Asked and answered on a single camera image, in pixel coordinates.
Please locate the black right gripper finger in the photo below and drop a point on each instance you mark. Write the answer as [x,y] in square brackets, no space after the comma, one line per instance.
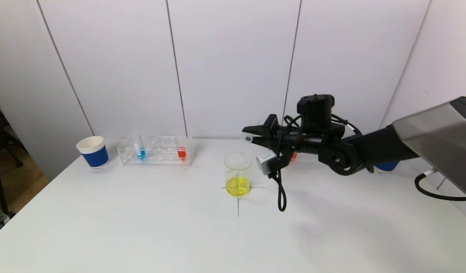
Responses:
[265,142]
[259,131]

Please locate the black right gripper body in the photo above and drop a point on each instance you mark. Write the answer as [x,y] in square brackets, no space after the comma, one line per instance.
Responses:
[272,128]

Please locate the test tube with yellow pigment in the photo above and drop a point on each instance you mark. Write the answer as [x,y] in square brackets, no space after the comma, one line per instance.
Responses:
[247,139]

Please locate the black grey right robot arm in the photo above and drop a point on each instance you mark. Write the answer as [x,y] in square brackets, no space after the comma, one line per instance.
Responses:
[388,146]

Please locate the test tube with red pigment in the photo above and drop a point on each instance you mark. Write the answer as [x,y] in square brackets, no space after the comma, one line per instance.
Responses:
[293,155]
[181,153]

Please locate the clear glass beaker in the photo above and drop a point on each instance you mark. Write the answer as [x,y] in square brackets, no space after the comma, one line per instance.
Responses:
[237,185]

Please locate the test tube with blue pigment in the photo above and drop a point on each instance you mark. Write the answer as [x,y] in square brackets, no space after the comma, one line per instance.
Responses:
[140,153]

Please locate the blue white paper cup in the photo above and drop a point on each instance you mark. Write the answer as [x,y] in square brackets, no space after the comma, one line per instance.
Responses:
[386,167]
[94,155]

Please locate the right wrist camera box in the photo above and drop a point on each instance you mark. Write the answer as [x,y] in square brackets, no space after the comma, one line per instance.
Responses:
[266,162]

